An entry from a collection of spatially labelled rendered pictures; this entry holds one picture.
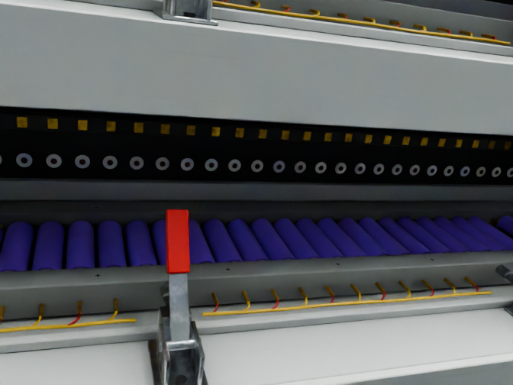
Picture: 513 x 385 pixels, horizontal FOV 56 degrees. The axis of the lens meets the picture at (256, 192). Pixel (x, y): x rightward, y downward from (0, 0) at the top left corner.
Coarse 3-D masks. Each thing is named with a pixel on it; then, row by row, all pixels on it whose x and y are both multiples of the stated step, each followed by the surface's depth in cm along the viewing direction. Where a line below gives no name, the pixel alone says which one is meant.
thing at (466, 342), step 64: (0, 192) 36; (64, 192) 38; (128, 192) 39; (192, 192) 41; (256, 192) 43; (320, 192) 45; (384, 192) 47; (448, 192) 50; (512, 192) 52; (64, 320) 29; (192, 320) 31; (384, 320) 33; (448, 320) 35; (512, 320) 36; (0, 384) 24; (64, 384) 25; (128, 384) 25; (256, 384) 26; (320, 384) 27; (384, 384) 29; (448, 384) 31; (512, 384) 33
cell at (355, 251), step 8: (320, 224) 42; (328, 224) 42; (336, 224) 42; (328, 232) 41; (336, 232) 41; (344, 232) 41; (336, 240) 40; (344, 240) 39; (352, 240) 40; (344, 248) 39; (352, 248) 38; (344, 256) 38; (352, 256) 38; (360, 256) 38
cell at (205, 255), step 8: (192, 224) 38; (192, 232) 37; (200, 232) 37; (192, 240) 36; (200, 240) 36; (192, 248) 35; (200, 248) 35; (208, 248) 36; (192, 256) 34; (200, 256) 34; (208, 256) 34
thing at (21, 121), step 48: (0, 144) 35; (48, 144) 36; (96, 144) 37; (144, 144) 39; (192, 144) 40; (240, 144) 41; (288, 144) 42; (336, 144) 44; (384, 144) 45; (432, 144) 47; (480, 144) 49
